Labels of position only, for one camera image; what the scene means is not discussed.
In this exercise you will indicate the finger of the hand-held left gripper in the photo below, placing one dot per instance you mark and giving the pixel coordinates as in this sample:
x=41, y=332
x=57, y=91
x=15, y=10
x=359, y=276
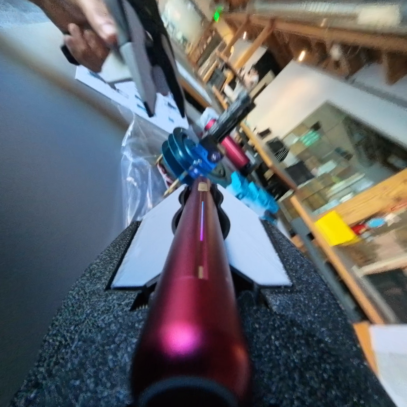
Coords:
x=140, y=79
x=168, y=73

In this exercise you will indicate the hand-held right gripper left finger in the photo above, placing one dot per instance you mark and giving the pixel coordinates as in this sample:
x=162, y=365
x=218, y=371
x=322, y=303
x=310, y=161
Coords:
x=143, y=251

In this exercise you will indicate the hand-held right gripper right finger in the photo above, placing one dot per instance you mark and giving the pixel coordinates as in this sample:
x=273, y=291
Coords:
x=257, y=251

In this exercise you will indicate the red electric screwdriver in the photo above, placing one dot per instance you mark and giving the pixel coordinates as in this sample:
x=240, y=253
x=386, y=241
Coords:
x=194, y=286

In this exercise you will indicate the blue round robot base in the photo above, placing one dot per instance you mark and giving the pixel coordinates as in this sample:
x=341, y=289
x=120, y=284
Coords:
x=178, y=152

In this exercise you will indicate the person's left hand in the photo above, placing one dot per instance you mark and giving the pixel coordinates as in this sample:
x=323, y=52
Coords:
x=79, y=19

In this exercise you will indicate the printed instruction sheet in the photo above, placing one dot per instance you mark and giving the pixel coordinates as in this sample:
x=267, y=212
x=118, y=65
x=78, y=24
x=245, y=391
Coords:
x=95, y=82

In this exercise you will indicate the green exit sign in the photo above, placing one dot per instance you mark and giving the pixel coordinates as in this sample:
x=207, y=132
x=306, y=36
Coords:
x=217, y=12

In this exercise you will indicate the black screwdriver bit holder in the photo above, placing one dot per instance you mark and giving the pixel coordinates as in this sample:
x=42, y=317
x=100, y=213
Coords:
x=235, y=114

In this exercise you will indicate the clear plastic bag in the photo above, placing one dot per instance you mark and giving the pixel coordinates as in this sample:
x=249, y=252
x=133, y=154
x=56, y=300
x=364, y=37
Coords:
x=136, y=159

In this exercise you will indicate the yellow storage bin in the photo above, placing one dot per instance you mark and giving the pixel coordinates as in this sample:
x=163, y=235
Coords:
x=334, y=227

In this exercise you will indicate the red screwdriver case tube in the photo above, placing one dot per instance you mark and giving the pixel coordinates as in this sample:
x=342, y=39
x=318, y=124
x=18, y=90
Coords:
x=235, y=149

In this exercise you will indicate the white paper sheet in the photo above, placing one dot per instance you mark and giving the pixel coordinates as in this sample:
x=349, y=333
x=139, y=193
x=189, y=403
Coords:
x=391, y=365

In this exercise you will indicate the blue metal bracket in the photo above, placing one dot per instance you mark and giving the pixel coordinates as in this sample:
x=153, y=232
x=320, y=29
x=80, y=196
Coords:
x=254, y=197

